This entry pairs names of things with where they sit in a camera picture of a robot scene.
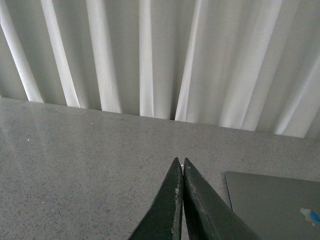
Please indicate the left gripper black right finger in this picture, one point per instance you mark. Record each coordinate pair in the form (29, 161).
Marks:
(207, 216)

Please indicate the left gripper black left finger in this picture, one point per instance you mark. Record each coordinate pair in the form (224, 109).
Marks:
(163, 220)

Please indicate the silver laptop computer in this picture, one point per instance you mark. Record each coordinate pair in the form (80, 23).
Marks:
(276, 208)

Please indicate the white pleated curtain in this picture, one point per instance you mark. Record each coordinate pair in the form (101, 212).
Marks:
(242, 64)

